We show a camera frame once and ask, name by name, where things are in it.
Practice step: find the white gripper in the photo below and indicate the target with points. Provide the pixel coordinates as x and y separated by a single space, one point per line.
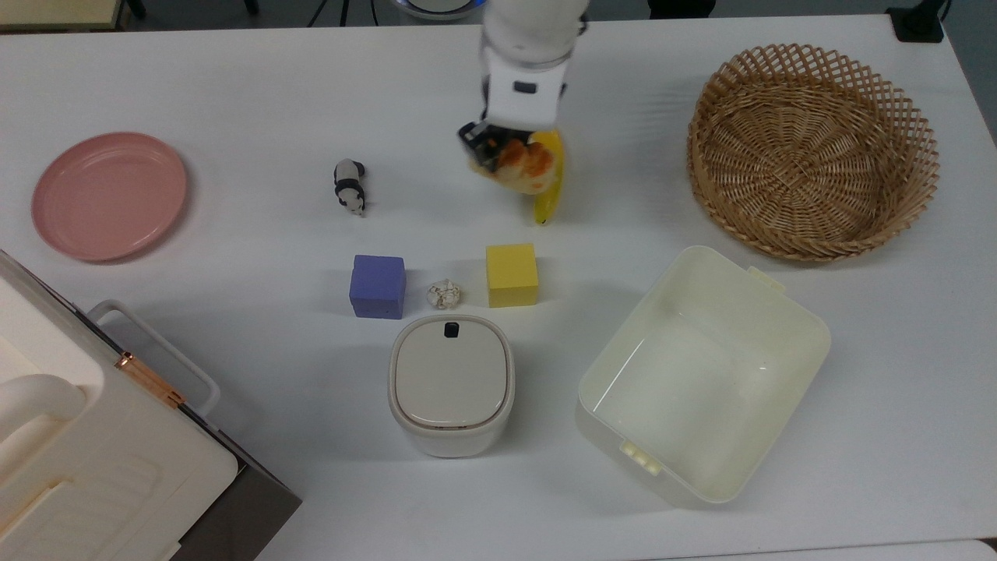
523 97

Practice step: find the toy bread with orange glaze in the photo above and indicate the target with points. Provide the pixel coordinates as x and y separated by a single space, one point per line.
526 167

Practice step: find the cream plastic storage bin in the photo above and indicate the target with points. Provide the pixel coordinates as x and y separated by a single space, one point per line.
701 389

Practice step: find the round wicker basket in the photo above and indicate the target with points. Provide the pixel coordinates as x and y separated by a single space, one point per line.
810 156

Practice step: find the yellow toy banana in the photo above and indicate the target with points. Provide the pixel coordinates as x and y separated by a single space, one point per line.
549 204

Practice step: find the purple foam cube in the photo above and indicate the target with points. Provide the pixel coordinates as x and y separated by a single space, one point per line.
378 287

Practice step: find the small beige lidded trash can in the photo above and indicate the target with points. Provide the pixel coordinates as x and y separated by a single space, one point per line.
452 382

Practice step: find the cream plastic cabinet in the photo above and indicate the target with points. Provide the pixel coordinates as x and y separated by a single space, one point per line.
93 475

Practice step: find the toy panda figure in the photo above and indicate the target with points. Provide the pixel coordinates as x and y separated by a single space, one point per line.
350 187

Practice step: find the pink plastic plate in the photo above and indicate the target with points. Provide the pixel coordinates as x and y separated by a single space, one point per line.
109 196

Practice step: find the yellow foam cube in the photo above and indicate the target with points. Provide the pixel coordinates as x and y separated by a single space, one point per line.
512 274

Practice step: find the small crumpled white ball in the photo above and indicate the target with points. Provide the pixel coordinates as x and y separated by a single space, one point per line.
443 294

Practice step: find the black table clamp base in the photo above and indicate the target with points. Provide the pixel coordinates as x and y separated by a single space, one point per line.
917 22

